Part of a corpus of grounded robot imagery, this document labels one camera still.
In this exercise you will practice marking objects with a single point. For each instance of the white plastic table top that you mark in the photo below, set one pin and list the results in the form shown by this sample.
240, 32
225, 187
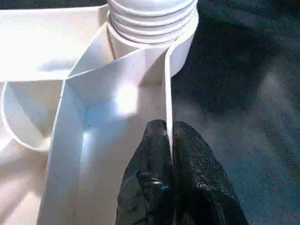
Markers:
58, 58

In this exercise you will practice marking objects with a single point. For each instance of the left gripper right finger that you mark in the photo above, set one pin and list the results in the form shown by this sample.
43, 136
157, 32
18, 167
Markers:
201, 187

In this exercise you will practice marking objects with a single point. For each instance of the white plastic table leg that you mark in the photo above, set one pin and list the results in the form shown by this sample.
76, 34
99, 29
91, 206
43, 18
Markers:
152, 18

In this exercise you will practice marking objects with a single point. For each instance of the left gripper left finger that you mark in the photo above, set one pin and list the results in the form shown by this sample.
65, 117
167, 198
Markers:
150, 178

